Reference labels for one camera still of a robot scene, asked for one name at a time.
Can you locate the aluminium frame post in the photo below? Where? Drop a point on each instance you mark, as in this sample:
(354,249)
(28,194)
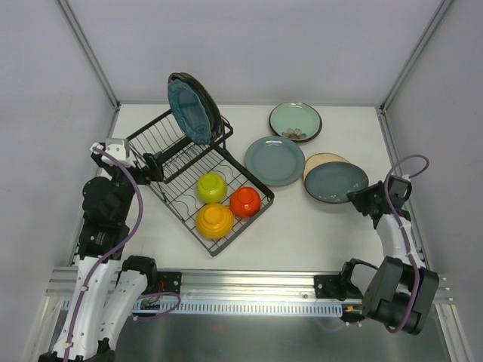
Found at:
(86,48)
(431,28)

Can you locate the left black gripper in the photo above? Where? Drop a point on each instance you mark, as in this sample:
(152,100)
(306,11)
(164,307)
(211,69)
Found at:
(139,172)

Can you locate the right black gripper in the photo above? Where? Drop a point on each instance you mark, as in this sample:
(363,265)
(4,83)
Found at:
(372,197)

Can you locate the dark blue speckled plate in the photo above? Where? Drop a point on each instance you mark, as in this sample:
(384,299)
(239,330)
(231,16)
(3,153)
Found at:
(331,182)

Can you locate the mint green flower plate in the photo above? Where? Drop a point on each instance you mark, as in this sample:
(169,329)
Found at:
(296,121)

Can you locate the left aluminium frame post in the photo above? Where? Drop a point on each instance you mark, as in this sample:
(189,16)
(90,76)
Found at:
(86,48)

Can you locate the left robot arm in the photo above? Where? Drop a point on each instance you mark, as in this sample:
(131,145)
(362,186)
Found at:
(106,286)

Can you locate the green bowl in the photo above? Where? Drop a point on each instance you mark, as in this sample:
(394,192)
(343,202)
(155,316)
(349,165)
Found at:
(211,188)

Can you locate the cream bird plate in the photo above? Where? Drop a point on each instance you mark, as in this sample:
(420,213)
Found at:
(319,159)

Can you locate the teal scalloped plate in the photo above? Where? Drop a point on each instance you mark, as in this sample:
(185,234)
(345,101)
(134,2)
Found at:
(189,112)

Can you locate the aluminium mounting rail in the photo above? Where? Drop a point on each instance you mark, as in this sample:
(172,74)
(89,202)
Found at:
(199,284)

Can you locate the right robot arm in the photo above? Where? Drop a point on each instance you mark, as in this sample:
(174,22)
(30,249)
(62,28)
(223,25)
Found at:
(402,290)

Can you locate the black wire dish rack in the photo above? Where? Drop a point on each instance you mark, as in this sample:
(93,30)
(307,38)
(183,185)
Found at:
(184,163)

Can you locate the white slotted cable duct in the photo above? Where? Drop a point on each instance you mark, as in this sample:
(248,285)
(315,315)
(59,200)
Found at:
(227,307)

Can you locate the yellow ribbed bowl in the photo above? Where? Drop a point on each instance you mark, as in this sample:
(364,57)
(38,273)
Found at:
(214,221)

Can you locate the grey deer plate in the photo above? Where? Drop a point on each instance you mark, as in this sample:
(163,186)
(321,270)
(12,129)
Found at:
(217,129)

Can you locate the grey blue plate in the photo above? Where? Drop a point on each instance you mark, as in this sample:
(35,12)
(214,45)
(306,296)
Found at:
(275,161)

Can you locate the black striped cream plate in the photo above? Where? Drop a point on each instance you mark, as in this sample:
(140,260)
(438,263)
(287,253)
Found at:
(177,75)

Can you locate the right aluminium frame post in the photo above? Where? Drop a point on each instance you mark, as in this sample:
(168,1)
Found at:
(431,28)

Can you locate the orange bowl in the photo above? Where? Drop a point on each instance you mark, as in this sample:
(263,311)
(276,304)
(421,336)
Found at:
(245,202)

